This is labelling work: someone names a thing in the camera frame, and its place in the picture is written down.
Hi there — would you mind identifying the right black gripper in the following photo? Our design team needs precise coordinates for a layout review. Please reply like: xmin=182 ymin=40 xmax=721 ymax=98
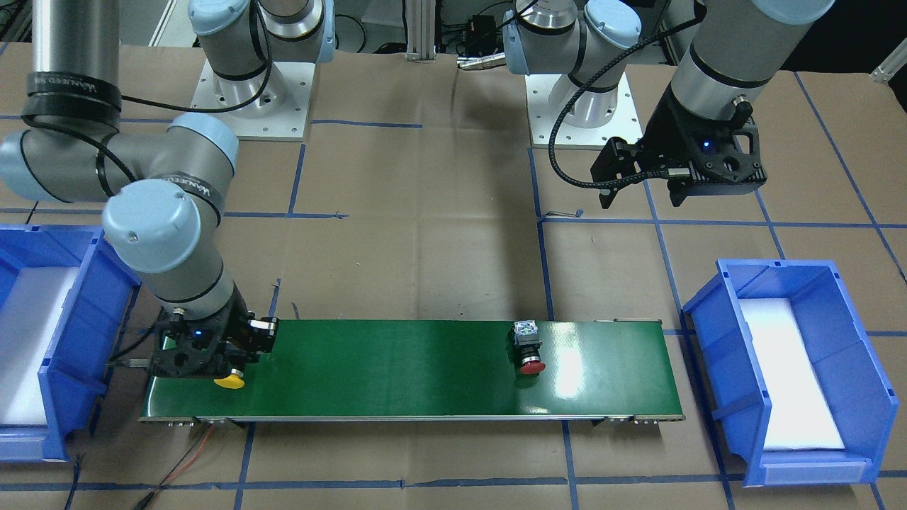
xmin=147 ymin=287 xmax=281 ymax=380

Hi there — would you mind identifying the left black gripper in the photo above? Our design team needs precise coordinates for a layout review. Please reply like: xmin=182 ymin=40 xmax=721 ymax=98
xmin=590 ymin=89 xmax=767 ymax=210

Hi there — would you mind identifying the yellow mushroom push button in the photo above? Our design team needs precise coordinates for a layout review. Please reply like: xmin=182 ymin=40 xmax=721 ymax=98
xmin=213 ymin=368 xmax=246 ymax=390

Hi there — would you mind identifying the red mushroom push button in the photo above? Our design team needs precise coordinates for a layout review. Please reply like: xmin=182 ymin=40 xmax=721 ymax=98
xmin=513 ymin=319 xmax=546 ymax=375

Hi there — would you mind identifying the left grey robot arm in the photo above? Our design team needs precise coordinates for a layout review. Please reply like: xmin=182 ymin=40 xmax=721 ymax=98
xmin=502 ymin=1 xmax=833 ymax=209

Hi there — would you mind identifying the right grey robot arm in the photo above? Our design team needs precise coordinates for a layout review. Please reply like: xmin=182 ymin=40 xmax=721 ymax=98
xmin=2 ymin=1 xmax=336 ymax=388

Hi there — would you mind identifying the blue plastic bin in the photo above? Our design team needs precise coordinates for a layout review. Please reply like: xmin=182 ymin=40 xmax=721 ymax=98
xmin=683 ymin=259 xmax=898 ymax=487
xmin=1 ymin=224 xmax=140 ymax=463

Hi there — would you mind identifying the green conveyor belt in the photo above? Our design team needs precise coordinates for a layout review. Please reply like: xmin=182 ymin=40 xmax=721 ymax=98
xmin=140 ymin=319 xmax=685 ymax=423

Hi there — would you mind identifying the white foam pad bin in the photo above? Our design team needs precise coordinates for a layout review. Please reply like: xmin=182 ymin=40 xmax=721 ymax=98
xmin=739 ymin=298 xmax=845 ymax=451
xmin=1 ymin=266 xmax=79 ymax=426

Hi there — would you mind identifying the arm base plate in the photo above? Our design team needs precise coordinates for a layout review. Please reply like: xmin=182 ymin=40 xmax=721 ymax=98
xmin=525 ymin=74 xmax=642 ymax=149
xmin=191 ymin=62 xmax=317 ymax=142

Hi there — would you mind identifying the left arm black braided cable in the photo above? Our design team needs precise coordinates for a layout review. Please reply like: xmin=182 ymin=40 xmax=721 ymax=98
xmin=548 ymin=18 xmax=702 ymax=190

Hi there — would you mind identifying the aluminium frame post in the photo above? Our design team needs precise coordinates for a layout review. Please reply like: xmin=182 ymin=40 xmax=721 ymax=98
xmin=404 ymin=0 xmax=438 ymax=62

